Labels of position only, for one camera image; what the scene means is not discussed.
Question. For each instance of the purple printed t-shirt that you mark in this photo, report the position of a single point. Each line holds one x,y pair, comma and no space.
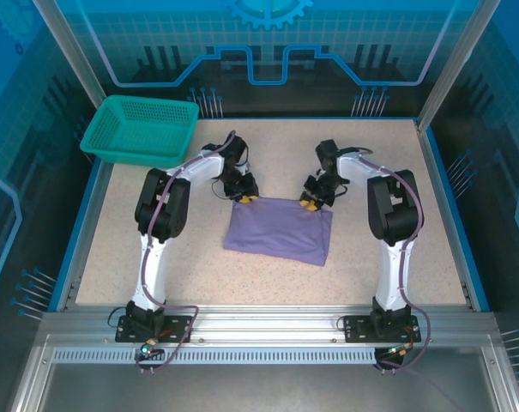
276,232

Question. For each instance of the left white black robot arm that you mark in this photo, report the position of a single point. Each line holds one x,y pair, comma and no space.
156,206

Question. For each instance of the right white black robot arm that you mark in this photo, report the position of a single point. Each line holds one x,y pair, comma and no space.
392,206

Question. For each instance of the green plastic basket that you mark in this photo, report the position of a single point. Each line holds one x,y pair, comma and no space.
143,137

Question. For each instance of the small connector with green light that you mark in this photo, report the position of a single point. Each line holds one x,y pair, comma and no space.
147,347
398,351

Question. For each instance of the aluminium front rail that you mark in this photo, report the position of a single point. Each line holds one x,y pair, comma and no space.
263,322

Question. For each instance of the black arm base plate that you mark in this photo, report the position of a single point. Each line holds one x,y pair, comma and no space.
357,328
175,328

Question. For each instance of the aluminium frame post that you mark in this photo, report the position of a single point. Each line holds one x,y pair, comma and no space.
452,64
70,47

